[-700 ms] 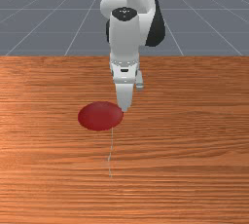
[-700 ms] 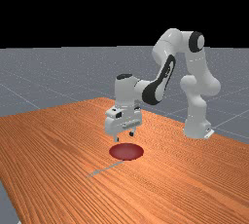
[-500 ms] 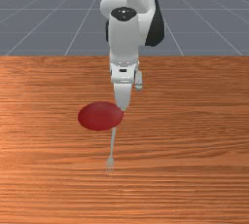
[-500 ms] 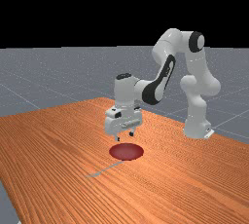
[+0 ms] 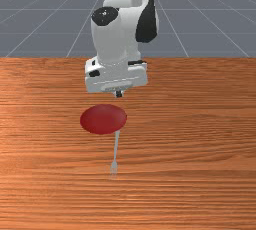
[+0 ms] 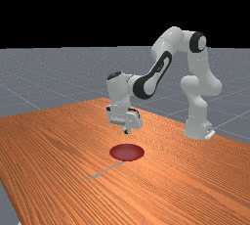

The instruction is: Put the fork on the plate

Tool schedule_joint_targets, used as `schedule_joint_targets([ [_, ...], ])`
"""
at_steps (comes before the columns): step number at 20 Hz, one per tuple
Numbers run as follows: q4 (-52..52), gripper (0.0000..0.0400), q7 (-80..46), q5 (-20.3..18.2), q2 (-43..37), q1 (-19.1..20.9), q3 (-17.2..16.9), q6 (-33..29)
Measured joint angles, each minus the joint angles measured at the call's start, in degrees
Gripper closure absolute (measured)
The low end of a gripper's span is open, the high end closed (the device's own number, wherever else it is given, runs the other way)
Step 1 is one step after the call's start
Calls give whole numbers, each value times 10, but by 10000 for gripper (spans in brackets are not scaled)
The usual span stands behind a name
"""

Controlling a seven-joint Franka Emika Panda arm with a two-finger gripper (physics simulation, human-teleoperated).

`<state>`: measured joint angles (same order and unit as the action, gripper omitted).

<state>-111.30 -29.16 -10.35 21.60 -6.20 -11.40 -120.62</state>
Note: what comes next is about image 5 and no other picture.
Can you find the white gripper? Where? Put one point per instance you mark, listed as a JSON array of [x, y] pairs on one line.
[[115, 75]]

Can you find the red plate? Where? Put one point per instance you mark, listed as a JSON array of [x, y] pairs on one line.
[[103, 119]]

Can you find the grey fork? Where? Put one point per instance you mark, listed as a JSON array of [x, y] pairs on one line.
[[115, 154]]

